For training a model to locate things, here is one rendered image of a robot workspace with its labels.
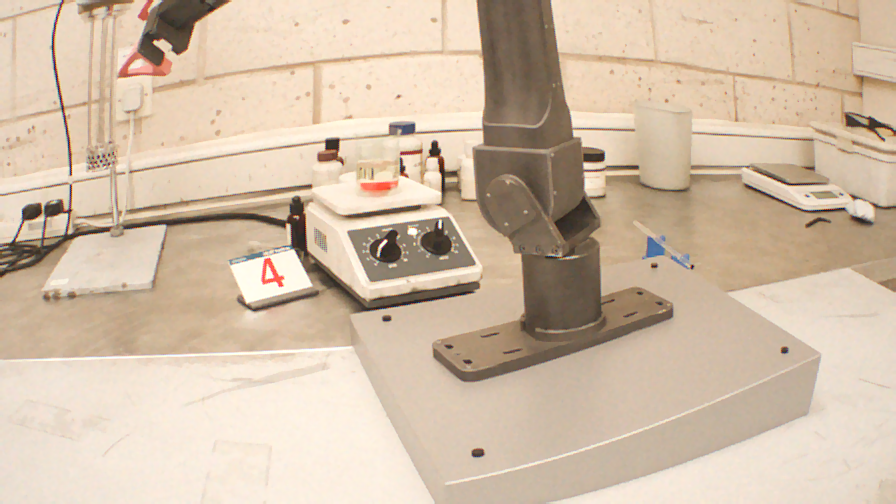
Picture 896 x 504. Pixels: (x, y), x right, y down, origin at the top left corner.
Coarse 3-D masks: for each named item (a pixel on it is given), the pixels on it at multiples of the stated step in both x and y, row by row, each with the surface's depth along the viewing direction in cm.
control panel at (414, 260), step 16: (400, 224) 92; (416, 224) 93; (432, 224) 93; (448, 224) 94; (352, 240) 89; (368, 240) 89; (400, 240) 90; (416, 240) 91; (368, 256) 88; (400, 256) 89; (416, 256) 89; (432, 256) 90; (448, 256) 90; (464, 256) 91; (368, 272) 86; (384, 272) 87; (400, 272) 87; (416, 272) 88; (432, 272) 88
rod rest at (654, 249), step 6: (648, 240) 97; (654, 240) 97; (648, 246) 97; (654, 246) 98; (660, 246) 98; (648, 252) 98; (654, 252) 98; (660, 252) 98; (642, 258) 99; (672, 258) 90; (684, 264) 90
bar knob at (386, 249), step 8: (392, 232) 88; (376, 240) 89; (384, 240) 87; (392, 240) 88; (376, 248) 88; (384, 248) 87; (392, 248) 89; (400, 248) 89; (376, 256) 87; (384, 256) 88; (392, 256) 88
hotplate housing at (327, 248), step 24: (312, 216) 98; (336, 216) 94; (360, 216) 93; (384, 216) 93; (408, 216) 94; (432, 216) 94; (312, 240) 99; (336, 240) 91; (336, 264) 92; (360, 264) 87; (480, 264) 91; (360, 288) 86; (384, 288) 86; (408, 288) 87; (432, 288) 88; (456, 288) 90
